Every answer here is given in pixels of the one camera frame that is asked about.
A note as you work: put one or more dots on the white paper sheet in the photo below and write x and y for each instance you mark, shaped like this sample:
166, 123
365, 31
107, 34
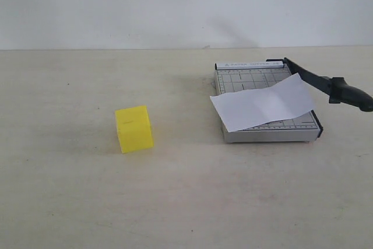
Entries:
287, 99

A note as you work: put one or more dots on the black cutter blade arm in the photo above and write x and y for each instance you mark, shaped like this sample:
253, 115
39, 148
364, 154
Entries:
336, 88

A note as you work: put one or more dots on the grey paper cutter base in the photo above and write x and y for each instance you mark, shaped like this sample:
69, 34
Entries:
237, 76

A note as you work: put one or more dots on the yellow foam cube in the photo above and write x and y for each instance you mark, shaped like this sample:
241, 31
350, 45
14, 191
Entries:
134, 129

